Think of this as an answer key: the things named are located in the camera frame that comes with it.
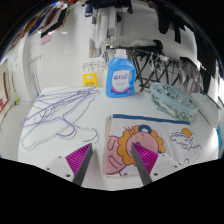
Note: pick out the yellow packet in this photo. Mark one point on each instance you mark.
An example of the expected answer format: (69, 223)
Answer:
(90, 80)

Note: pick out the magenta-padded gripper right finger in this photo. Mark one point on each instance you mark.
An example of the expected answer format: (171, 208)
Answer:
(147, 159)

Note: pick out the round pale green clip hanger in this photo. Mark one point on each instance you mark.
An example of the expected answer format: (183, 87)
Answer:
(173, 100)

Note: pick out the white pillow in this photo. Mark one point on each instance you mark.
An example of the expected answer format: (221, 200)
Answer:
(206, 108)

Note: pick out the cartoon print towel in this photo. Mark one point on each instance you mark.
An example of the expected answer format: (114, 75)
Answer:
(166, 133)

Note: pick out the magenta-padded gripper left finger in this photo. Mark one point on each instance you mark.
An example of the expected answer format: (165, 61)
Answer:
(79, 160)

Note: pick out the black folding drying rack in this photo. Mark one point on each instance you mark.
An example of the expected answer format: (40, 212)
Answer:
(143, 63)

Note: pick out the blue detergent bottle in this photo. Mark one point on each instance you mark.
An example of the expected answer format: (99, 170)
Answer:
(120, 80)

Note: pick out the row of hanging clothes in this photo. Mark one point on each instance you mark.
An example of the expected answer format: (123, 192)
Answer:
(46, 20)

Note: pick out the white hanging clip hanger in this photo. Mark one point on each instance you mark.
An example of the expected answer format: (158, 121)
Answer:
(95, 64)

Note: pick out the grey garment on rack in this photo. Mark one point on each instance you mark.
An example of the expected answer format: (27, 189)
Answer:
(193, 76)

